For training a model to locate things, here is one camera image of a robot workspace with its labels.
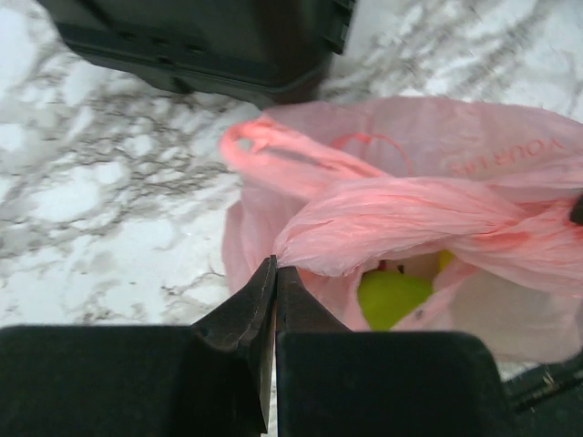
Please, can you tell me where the yellow fake pear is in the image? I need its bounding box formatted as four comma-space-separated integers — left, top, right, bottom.
438, 250, 455, 272

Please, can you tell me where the pink plastic bag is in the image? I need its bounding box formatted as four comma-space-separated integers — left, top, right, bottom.
220, 97, 582, 362

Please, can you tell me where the green fake apple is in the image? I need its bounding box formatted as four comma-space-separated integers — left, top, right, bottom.
357, 270, 433, 330

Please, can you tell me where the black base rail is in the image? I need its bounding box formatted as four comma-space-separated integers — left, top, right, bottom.
505, 362, 582, 437

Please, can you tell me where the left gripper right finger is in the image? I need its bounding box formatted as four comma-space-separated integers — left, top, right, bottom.
275, 268, 518, 436

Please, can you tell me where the black plastic toolbox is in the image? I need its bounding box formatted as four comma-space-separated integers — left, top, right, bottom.
40, 0, 356, 108

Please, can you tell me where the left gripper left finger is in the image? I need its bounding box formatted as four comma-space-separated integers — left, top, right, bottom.
1, 258, 277, 436

